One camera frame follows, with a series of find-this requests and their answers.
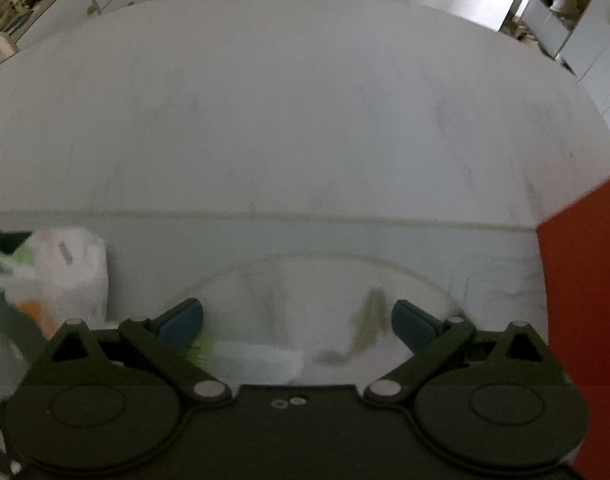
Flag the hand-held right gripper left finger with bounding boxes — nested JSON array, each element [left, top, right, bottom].
[[46, 297, 232, 404]]

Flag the white tissue packet orange print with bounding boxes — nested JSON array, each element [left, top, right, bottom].
[[0, 226, 110, 403]]

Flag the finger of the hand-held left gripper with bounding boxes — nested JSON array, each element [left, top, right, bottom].
[[0, 228, 32, 257]]

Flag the white wall cabinets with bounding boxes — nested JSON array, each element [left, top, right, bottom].
[[516, 0, 610, 122]]

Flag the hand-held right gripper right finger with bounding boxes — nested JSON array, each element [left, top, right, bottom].
[[364, 298, 554, 404]]

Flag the red cardboard box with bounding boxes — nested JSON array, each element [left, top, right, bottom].
[[534, 169, 610, 480]]

